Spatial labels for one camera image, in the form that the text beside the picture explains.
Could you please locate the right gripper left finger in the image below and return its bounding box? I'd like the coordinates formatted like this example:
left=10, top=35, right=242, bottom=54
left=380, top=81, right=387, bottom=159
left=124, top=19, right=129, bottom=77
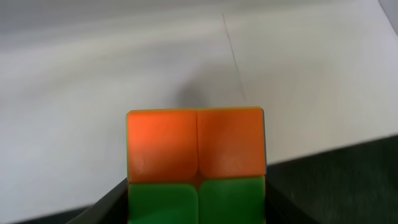
left=66, top=177, right=129, bottom=224

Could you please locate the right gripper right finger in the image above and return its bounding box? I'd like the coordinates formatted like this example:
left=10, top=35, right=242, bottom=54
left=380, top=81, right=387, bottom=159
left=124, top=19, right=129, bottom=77
left=264, top=180, right=322, bottom=224

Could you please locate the many-coloured puzzle cube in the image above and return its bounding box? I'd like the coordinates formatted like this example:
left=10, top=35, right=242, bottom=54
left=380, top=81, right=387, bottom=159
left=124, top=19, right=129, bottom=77
left=125, top=106, right=268, bottom=224

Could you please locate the white shelf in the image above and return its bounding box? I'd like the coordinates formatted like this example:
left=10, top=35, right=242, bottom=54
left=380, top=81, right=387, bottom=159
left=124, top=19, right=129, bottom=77
left=0, top=0, right=398, bottom=224

